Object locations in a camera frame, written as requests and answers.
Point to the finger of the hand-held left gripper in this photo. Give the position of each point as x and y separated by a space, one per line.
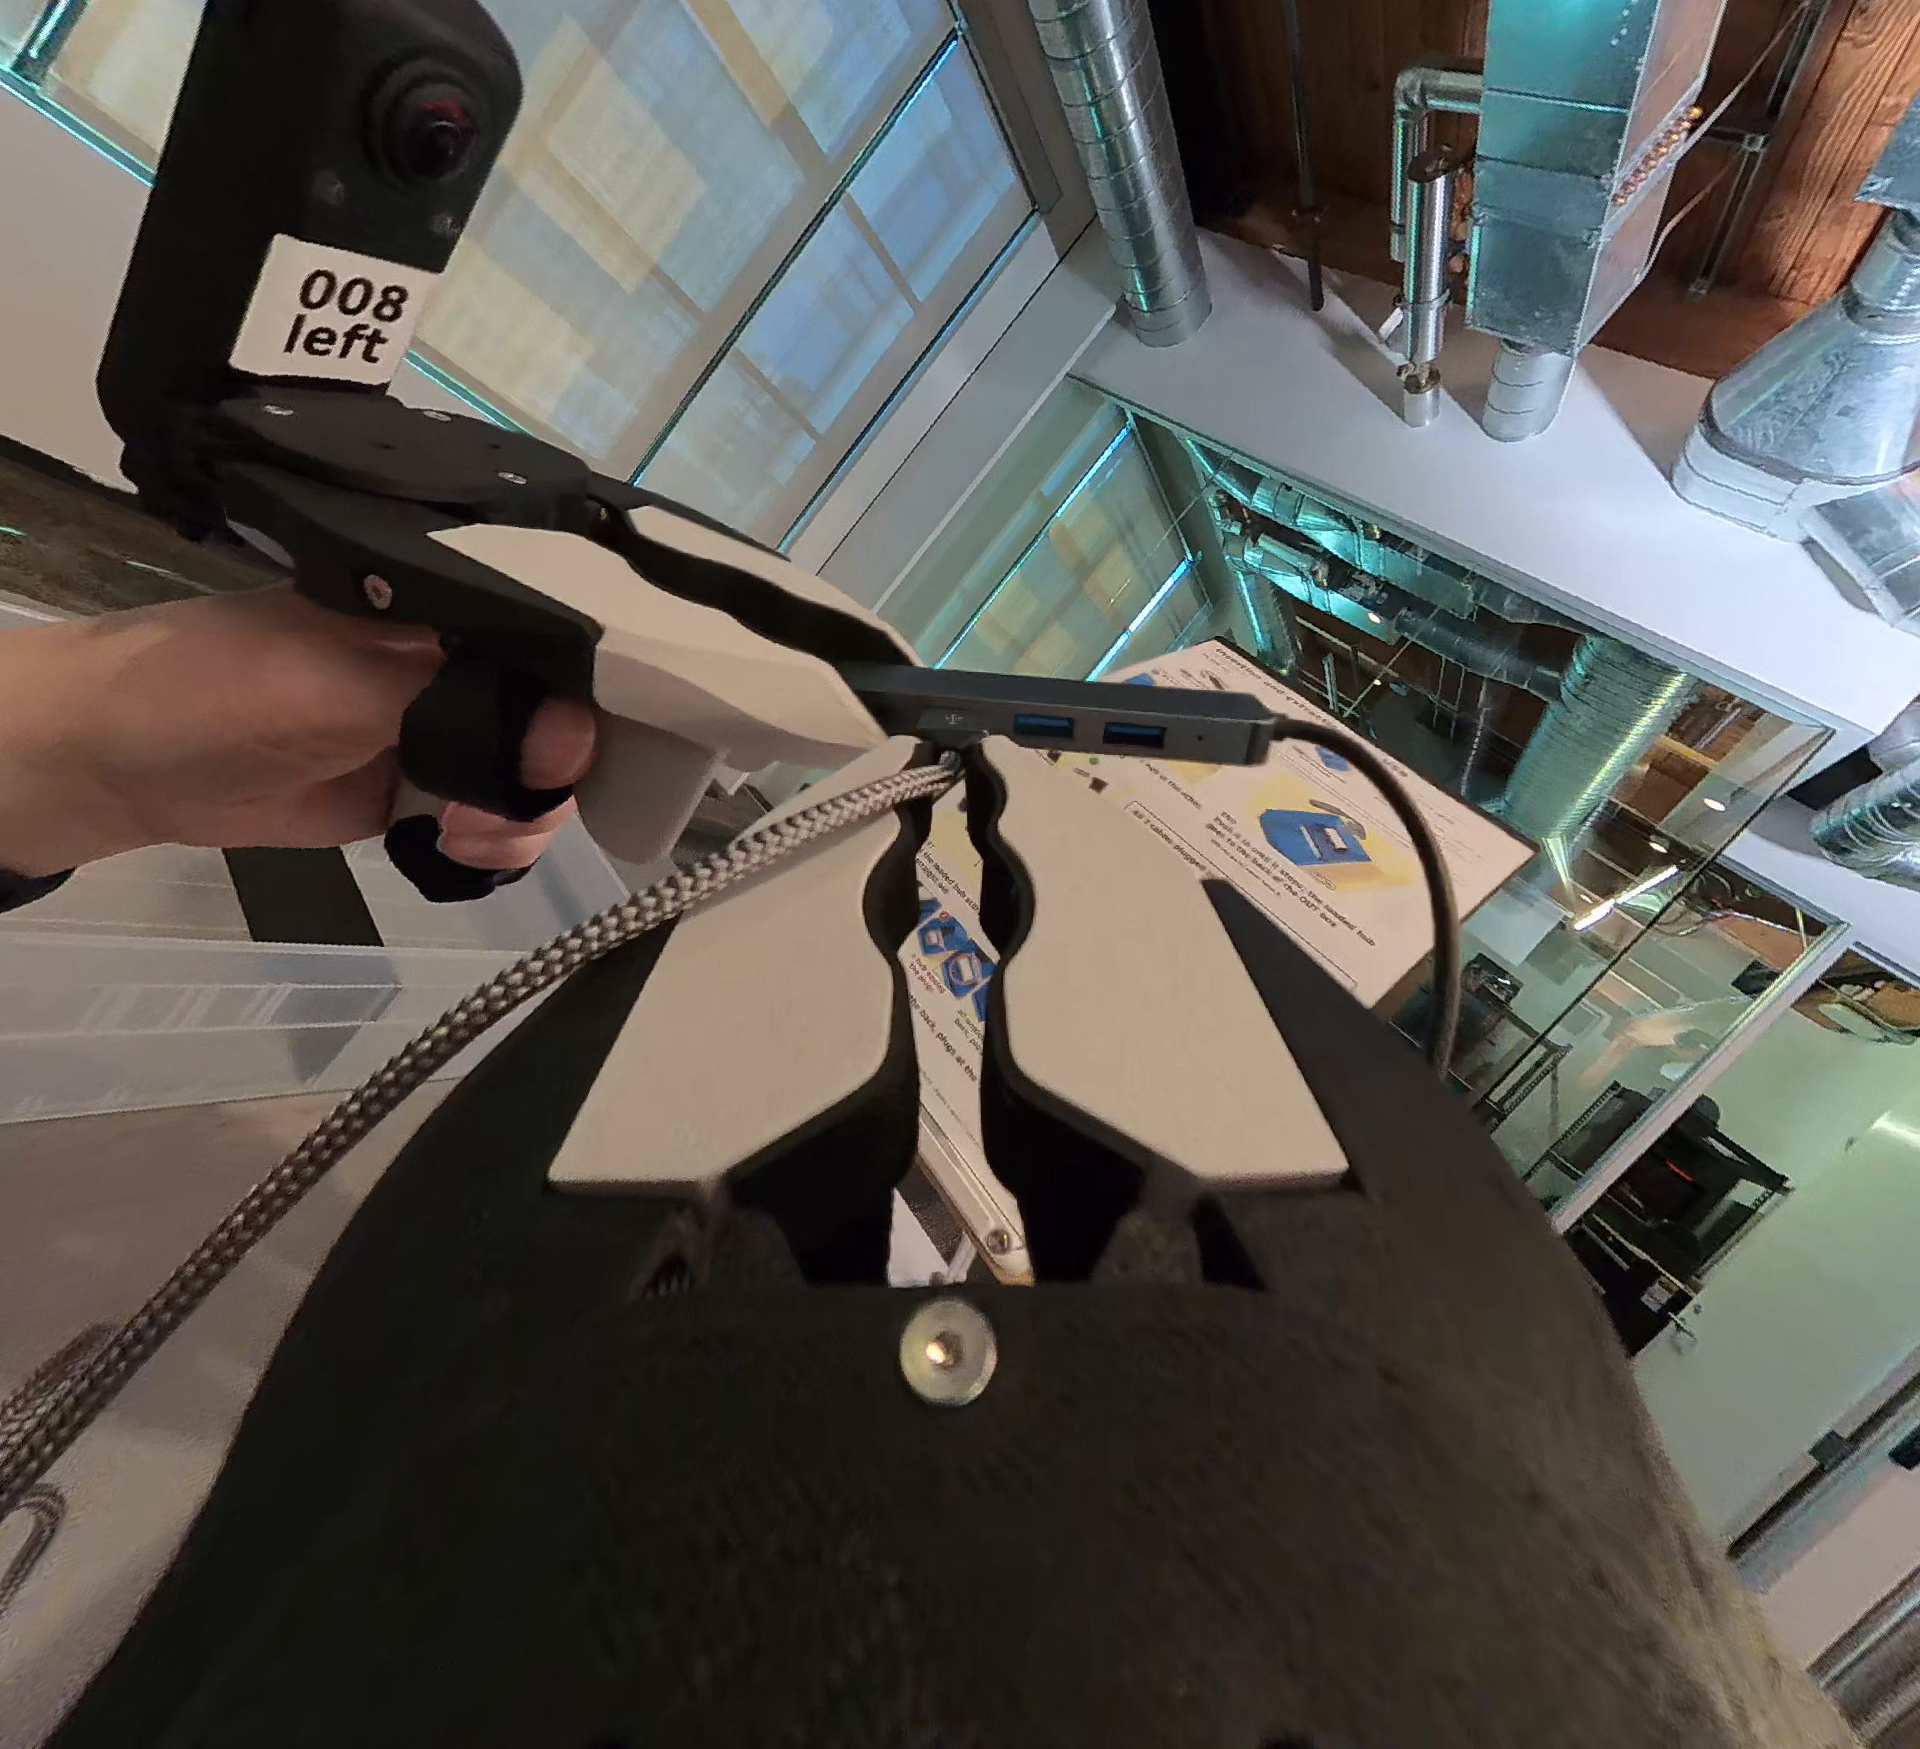
719 542
705 670

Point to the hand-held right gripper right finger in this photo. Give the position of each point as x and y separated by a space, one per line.
1170 1029

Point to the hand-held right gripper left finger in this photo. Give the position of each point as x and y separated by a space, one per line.
749 1044

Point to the person's left hand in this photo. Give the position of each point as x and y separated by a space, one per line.
225 731

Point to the printed instruction sheet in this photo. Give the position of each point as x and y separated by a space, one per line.
1304 849

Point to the large window with blinds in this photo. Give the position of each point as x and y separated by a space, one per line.
749 55

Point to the clear plastic bin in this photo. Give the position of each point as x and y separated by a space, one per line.
149 1029

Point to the silver vertical pipe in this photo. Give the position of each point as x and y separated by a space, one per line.
1424 279

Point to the black ceiling pipe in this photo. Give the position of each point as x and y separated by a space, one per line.
1292 55

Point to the silver ribbed air duct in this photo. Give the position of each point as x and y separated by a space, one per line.
1589 744

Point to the silver air duct over window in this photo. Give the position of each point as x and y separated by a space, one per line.
1109 130

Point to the silver conical air duct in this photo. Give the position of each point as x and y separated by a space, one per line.
1830 400

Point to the rectangular sheet metal duct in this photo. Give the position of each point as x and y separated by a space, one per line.
1589 130

